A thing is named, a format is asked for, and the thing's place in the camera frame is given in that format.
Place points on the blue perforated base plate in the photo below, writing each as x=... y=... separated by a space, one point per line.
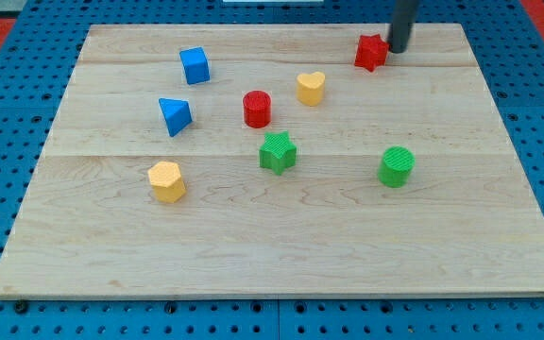
x=36 y=61

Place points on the wooden board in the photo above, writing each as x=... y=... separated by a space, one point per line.
x=466 y=224

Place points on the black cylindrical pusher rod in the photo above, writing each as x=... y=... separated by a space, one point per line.
x=403 y=18

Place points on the yellow heart block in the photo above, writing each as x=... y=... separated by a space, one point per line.
x=310 y=88

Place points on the green star block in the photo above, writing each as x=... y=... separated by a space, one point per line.
x=277 y=152

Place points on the green cylinder block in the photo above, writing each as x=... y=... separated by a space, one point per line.
x=396 y=166

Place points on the red cylinder block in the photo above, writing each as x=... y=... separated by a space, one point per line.
x=257 y=109

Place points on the red star block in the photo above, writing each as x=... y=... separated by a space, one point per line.
x=371 y=52

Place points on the blue cube block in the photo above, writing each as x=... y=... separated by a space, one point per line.
x=195 y=65

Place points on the yellow hexagon block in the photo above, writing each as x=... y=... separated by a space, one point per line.
x=166 y=181

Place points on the blue triangle block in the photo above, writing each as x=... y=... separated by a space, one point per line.
x=176 y=114

